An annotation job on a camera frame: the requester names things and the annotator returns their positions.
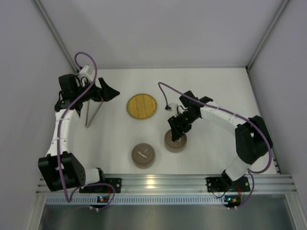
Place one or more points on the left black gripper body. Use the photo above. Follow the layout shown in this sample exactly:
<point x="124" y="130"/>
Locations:
<point x="100" y="90"/>

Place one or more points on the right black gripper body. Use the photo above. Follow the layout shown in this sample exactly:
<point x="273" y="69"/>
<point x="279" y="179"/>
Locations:
<point x="180" y="123"/>

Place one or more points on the metal tongs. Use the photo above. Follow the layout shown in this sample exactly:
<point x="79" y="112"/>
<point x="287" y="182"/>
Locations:
<point x="91" y="112"/>

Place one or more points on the brown smiley lid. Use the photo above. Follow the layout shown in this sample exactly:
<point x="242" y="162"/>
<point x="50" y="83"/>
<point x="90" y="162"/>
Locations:
<point x="143" y="148"/>

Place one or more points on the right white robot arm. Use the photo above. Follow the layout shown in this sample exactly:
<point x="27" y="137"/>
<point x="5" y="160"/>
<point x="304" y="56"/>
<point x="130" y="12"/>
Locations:
<point x="252" y="138"/>

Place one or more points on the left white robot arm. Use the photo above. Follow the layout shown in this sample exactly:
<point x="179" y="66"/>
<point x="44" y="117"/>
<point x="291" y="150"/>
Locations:
<point x="60" y="168"/>

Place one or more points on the right round metal tin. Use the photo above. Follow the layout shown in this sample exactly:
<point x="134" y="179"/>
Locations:
<point x="175" y="147"/>

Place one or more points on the round metal tin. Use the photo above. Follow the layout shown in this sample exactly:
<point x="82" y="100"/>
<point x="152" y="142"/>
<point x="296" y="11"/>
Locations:
<point x="175" y="147"/>
<point x="143" y="161"/>

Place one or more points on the round bamboo tray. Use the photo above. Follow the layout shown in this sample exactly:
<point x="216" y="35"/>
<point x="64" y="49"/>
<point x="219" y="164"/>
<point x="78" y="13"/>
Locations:
<point x="141" y="106"/>

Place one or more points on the left round metal tin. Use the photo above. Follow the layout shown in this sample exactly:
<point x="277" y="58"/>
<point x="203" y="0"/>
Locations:
<point x="143" y="161"/>

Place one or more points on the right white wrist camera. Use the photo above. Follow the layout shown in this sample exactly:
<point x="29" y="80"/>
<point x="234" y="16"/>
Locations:
<point x="172" y="107"/>

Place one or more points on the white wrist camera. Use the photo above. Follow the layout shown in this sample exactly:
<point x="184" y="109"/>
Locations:
<point x="172" y="107"/>
<point x="87" y="71"/>

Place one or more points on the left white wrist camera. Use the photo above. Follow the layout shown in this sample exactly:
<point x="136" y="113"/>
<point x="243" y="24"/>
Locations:
<point x="87" y="71"/>

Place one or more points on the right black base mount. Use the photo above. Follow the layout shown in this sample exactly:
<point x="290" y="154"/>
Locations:
<point x="223" y="183"/>

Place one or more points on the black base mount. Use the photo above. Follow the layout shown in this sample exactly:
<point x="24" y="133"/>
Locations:
<point x="223" y="183"/>
<point x="103" y="184"/>

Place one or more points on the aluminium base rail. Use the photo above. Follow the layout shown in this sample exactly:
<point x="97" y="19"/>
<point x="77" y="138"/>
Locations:
<point x="195" y="184"/>

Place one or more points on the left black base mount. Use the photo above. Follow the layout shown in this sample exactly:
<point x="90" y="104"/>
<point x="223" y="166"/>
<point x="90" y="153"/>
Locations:
<point x="103" y="184"/>

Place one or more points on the slotted cable duct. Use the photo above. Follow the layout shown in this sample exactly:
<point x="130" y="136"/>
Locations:
<point x="139" y="200"/>

